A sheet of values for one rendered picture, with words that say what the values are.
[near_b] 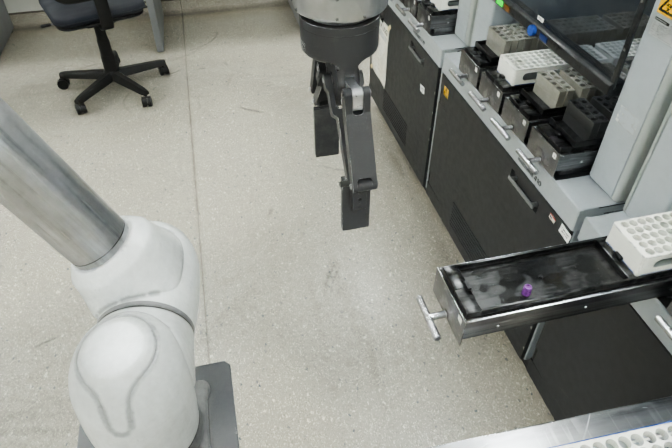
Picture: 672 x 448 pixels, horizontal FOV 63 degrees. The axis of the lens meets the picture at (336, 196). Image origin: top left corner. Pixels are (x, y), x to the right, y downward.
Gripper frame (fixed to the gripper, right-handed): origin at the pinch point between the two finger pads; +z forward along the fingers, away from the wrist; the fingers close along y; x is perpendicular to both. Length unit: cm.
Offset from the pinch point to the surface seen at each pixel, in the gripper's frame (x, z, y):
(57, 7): -84, 66, -245
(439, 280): 23.5, 41.3, -15.1
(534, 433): 24.8, 38.4, 17.8
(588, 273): 51, 40, -9
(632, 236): 60, 34, -11
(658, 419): 44, 38, 20
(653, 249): 62, 34, -7
